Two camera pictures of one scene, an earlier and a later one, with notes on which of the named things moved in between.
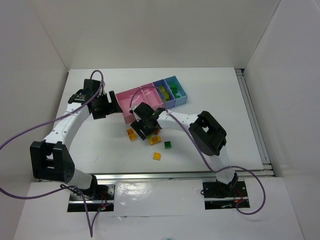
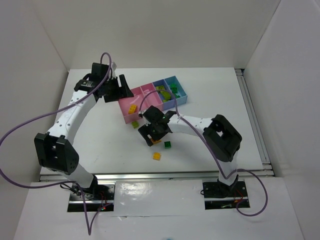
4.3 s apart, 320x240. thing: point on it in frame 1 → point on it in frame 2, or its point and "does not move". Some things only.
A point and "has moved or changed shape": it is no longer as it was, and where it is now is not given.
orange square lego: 156,156 does not move
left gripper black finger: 115,107 → 126,92
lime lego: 161,89 does not move
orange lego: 131,134 has moved or changed shape
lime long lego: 164,92 does not move
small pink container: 152,96 does not move
